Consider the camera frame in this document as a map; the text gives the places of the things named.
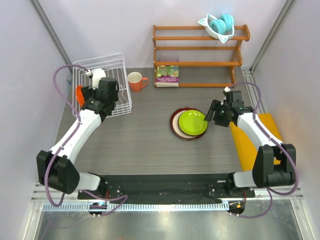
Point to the teal headphones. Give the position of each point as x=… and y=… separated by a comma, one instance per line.
x=222, y=25

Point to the yellow board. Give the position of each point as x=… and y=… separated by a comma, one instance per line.
x=246, y=150

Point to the colourful book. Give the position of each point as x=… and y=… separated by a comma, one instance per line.
x=167, y=76

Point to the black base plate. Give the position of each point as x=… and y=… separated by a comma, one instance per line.
x=172, y=189

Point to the wooden shelf rack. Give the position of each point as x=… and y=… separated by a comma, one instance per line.
x=236, y=59

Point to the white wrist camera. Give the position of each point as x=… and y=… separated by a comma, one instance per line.
x=227, y=96
x=95, y=75

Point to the orange mug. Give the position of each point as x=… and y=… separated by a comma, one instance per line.
x=136, y=81

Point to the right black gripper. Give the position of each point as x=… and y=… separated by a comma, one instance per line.
x=216, y=106

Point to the green plate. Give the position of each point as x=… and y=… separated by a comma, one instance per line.
x=192, y=122

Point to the orange plate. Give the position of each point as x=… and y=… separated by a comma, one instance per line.
x=79, y=95

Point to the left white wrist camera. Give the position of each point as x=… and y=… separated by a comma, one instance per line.
x=95, y=75

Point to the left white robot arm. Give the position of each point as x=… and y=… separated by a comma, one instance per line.
x=56, y=167

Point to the white cat ear bowl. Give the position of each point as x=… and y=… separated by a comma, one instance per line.
x=204, y=22

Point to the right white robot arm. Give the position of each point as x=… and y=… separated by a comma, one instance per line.
x=275, y=161

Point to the perforated metal rail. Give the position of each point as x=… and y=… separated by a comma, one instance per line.
x=98, y=207

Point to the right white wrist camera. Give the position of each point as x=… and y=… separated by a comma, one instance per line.
x=227, y=96

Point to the large red cream plate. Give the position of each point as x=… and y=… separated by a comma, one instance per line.
x=175, y=130

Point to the white wire dish rack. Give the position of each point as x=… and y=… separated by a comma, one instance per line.
x=114, y=67

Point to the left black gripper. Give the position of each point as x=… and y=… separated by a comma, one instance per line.
x=88, y=93

